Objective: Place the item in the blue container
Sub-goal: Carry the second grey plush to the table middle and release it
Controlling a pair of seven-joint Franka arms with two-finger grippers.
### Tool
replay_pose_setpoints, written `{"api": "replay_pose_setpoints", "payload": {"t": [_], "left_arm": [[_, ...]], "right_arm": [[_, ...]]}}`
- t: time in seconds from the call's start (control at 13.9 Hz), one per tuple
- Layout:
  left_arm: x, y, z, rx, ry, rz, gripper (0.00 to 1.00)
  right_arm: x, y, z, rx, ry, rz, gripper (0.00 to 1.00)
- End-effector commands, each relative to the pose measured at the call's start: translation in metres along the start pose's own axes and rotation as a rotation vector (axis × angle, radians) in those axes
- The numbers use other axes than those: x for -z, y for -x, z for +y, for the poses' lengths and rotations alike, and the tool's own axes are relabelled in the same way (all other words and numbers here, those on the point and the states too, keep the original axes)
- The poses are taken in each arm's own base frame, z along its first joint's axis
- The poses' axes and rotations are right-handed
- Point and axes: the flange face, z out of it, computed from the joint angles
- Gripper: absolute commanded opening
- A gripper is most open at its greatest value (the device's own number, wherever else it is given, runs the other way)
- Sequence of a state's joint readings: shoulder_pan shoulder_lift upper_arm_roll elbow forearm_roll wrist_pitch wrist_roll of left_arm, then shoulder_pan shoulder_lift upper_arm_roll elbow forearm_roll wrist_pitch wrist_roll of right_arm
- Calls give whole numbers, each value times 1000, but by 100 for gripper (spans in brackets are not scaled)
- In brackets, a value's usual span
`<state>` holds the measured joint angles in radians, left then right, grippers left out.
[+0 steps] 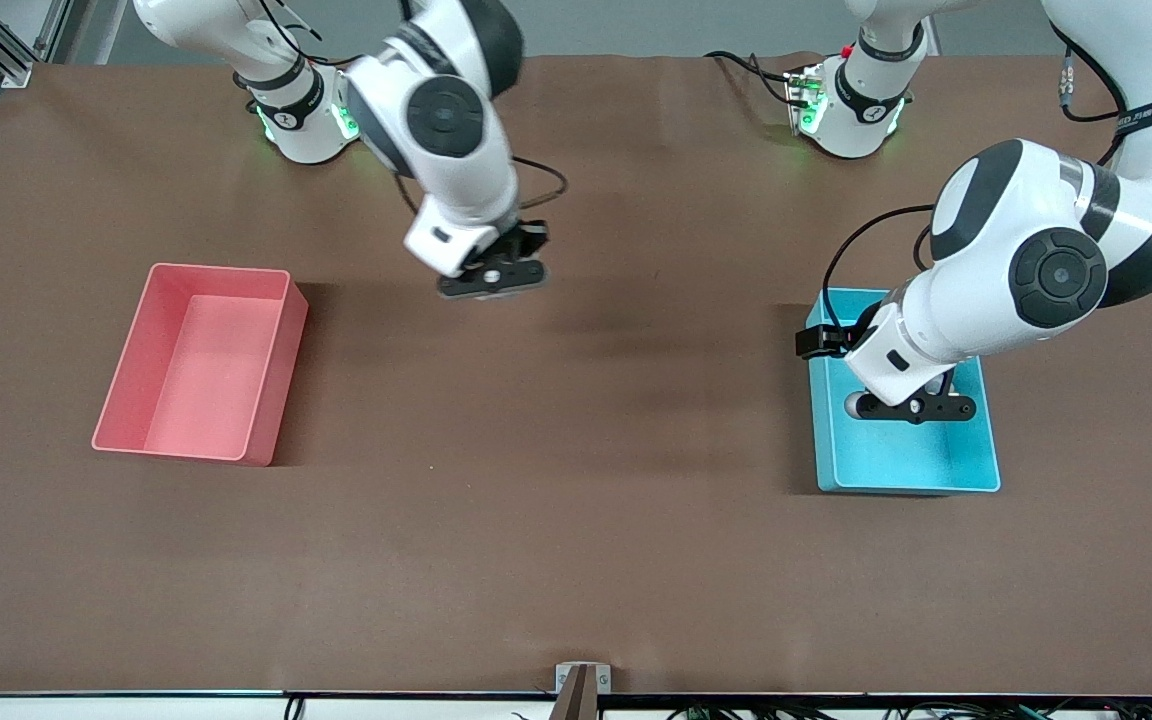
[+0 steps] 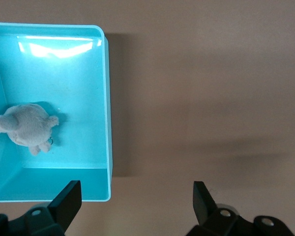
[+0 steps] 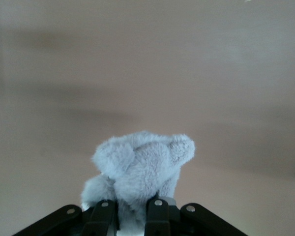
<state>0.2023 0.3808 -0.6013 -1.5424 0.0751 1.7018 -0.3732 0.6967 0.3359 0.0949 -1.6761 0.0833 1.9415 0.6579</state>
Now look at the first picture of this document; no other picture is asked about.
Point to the brown table cover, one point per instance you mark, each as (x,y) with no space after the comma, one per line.
(576,560)

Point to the metal base connector bracket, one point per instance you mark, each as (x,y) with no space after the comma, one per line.
(798,90)
(339,115)

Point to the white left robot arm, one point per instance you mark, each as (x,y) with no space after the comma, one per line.
(996,270)

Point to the small metal mounting bracket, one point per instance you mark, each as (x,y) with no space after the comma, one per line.
(564,680)

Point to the white table edge rail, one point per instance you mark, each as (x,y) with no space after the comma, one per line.
(86,708)

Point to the blue plastic box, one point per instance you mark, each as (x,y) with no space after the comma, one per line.
(886,460)

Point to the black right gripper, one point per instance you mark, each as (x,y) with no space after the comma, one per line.
(527,240)

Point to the pink plastic box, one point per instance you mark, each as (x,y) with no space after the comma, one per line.
(226,350)

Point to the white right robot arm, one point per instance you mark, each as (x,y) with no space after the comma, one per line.
(456,170)

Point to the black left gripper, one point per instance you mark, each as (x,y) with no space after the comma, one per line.
(833,340)

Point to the brown camera post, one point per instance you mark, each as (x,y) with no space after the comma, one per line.
(576,700)

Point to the aluminium frame profile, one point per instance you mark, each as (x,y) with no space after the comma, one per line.
(6,60)

